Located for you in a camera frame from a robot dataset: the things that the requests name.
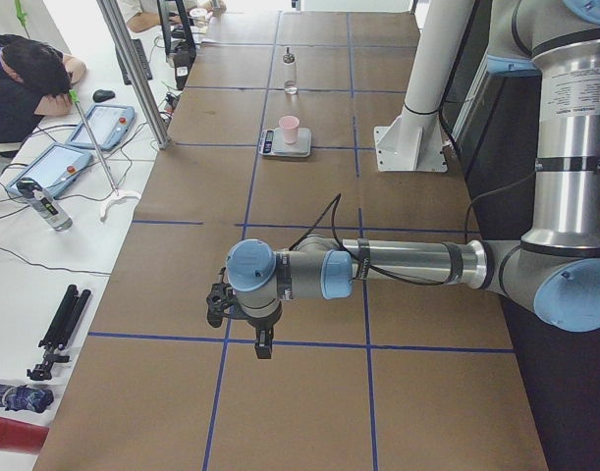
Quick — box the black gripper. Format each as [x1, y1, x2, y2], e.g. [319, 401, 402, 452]
[247, 313, 281, 359]

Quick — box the glass sauce dispenser bottle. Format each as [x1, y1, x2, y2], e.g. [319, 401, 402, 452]
[282, 46, 298, 95]

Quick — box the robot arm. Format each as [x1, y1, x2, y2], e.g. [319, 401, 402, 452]
[206, 1, 600, 359]

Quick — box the digital kitchen scale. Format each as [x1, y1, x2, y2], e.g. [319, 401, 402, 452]
[258, 128, 312, 158]

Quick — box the black folded tripod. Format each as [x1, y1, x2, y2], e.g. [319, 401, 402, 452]
[27, 285, 91, 381]

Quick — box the metal reacher stick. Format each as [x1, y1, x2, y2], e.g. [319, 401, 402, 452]
[69, 88, 141, 222]

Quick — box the blue folded umbrella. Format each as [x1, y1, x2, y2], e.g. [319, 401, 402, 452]
[0, 384, 54, 413]

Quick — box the far blue teach pendant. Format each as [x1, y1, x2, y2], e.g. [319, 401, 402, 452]
[66, 103, 136, 151]

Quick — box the blue teach pendant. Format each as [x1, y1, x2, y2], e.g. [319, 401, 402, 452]
[66, 103, 136, 151]
[5, 143, 92, 198]

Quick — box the near blue teach pendant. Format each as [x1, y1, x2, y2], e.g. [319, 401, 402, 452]
[5, 143, 92, 198]

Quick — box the clear water bottle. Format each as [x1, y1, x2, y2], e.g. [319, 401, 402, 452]
[16, 177, 73, 232]

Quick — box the red cylinder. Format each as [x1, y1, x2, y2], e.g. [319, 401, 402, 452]
[0, 416, 50, 454]

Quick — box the black computer mouse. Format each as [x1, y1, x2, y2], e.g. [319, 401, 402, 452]
[92, 89, 116, 103]

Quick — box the black monitor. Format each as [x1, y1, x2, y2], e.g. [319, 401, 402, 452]
[156, 0, 196, 90]

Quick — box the black keyboard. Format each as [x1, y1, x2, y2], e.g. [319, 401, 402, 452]
[118, 38, 154, 85]

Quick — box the person in black shirt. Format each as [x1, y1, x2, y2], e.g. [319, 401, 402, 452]
[0, 34, 86, 144]

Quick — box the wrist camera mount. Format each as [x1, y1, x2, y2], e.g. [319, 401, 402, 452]
[206, 267, 242, 328]

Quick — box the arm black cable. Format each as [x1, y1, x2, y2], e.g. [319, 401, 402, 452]
[287, 161, 541, 287]

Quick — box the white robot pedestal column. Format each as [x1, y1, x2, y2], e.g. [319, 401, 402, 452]
[374, 0, 475, 173]

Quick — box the aluminium frame post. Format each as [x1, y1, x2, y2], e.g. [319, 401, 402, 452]
[97, 0, 171, 149]

